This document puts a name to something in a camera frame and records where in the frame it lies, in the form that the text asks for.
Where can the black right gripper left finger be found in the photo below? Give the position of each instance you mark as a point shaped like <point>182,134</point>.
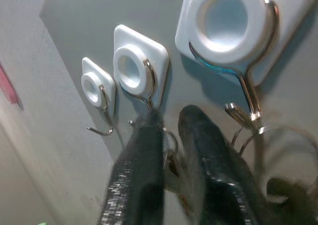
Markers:
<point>139,175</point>

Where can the red tape strip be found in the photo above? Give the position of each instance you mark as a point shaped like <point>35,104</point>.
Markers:
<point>8,86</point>

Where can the white adhesive metal wall hook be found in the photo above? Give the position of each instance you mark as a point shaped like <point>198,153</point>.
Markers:
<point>139,61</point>
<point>223,23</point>
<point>95,86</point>

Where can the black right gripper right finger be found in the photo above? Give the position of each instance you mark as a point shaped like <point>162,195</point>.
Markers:
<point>213,175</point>

